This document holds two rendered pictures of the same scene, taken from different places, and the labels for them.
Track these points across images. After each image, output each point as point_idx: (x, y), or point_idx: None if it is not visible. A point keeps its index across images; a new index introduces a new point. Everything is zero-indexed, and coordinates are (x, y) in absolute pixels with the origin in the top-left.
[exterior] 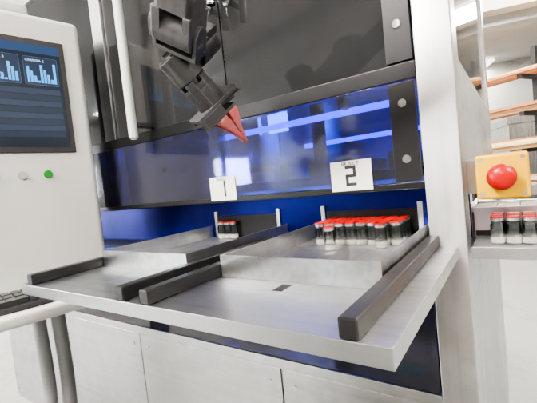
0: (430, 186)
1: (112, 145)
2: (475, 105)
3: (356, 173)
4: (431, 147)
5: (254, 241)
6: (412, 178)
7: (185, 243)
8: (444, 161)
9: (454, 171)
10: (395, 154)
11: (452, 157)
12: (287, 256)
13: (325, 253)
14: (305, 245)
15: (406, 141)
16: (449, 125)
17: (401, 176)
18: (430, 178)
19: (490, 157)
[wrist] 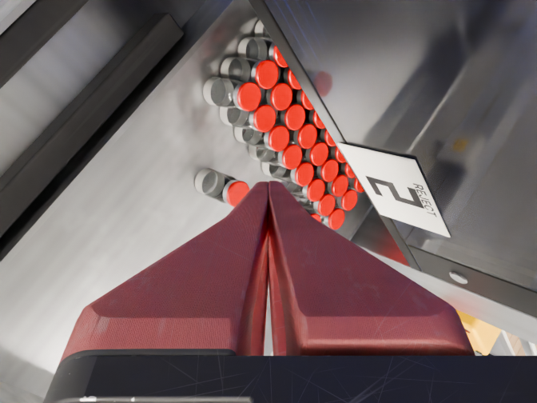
0: (414, 273)
1: None
2: None
3: (404, 204)
4: (487, 306)
5: (29, 27)
6: (421, 265)
7: None
8: (461, 303)
9: (447, 301)
10: (465, 269)
11: (471, 312)
12: (102, 193)
13: (184, 214)
14: (176, 84)
15: (498, 292)
16: (533, 339)
17: (421, 256)
18: (427, 279)
19: (472, 337)
